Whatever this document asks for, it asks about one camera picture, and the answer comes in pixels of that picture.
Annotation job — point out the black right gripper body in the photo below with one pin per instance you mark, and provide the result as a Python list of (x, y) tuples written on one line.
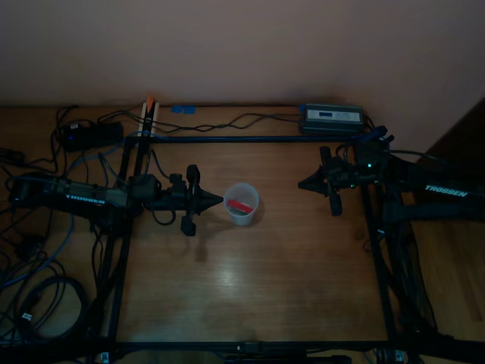
[(336, 206)]

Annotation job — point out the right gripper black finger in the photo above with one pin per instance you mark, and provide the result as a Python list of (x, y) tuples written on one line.
[(314, 180), (318, 188)]

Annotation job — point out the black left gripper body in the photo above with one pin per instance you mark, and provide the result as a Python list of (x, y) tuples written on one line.
[(189, 227)]

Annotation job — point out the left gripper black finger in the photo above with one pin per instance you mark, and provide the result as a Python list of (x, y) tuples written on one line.
[(206, 195), (204, 204)]

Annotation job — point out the red wooden block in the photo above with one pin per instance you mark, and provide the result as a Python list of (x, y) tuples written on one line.
[(240, 207)]

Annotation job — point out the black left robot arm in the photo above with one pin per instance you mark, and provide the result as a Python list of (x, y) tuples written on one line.
[(87, 195)]

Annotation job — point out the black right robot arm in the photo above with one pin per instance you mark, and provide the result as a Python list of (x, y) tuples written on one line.
[(443, 191)]

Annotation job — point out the grey power supply box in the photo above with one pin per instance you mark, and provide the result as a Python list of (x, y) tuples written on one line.
[(329, 121)]

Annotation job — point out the translucent plastic cup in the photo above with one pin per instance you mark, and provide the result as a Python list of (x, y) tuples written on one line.
[(242, 220)]

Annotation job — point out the blue tape piece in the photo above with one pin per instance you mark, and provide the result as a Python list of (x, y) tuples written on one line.
[(176, 109), (189, 110)]

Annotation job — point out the black power adapter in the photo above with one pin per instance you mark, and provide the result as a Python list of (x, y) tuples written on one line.
[(91, 134)]

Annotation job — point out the brown wooden cabinet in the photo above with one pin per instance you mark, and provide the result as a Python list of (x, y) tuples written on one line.
[(462, 140)]

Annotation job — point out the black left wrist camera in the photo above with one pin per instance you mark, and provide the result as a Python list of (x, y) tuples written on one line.
[(177, 182)]

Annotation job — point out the black aluminium frame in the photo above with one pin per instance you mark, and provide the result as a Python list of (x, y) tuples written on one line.
[(182, 346)]

